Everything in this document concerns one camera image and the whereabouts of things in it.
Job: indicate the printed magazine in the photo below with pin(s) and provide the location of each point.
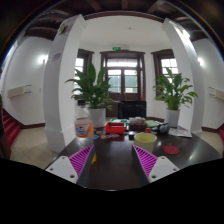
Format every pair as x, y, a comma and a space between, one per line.
180, 132

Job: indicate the brown tray of small cups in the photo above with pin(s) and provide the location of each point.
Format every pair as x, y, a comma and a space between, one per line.
137, 124

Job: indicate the dark wooden glazed double door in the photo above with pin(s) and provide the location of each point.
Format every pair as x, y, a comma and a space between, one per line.
123, 96

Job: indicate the dark wooden stair post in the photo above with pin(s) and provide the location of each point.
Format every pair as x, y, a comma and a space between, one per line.
3, 136

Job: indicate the small red ball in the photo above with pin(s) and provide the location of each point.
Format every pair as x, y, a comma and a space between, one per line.
148, 130

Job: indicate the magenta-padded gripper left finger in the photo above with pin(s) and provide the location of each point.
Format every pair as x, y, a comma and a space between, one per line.
66, 168

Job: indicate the flat round red coaster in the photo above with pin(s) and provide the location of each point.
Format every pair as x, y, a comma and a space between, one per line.
171, 150

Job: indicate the red plastic box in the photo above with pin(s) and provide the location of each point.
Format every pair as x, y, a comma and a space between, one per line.
115, 128

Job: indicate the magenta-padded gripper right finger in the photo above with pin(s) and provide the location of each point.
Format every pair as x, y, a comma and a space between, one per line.
156, 168

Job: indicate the clear orange-label drink bottle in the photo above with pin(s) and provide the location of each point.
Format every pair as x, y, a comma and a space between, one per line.
84, 128

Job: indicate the red carpeted staircase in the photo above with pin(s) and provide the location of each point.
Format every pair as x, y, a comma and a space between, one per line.
222, 135
11, 128

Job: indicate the green flat pad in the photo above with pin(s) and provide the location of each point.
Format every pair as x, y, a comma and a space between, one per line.
152, 123

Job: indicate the glowing wall lamp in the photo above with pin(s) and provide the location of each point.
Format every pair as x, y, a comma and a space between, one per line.
42, 60
200, 61

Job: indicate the leafy plant in white pot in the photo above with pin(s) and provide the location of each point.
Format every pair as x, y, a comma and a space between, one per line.
173, 93
95, 93

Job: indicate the dark-framed window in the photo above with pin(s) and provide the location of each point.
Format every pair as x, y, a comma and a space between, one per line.
79, 63
168, 63

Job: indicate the pale yellow cup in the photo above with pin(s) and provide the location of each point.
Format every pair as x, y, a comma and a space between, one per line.
145, 141

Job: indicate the black chair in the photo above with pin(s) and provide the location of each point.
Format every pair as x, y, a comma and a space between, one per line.
131, 108

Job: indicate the green exit sign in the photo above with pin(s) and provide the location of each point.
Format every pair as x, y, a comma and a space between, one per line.
116, 48

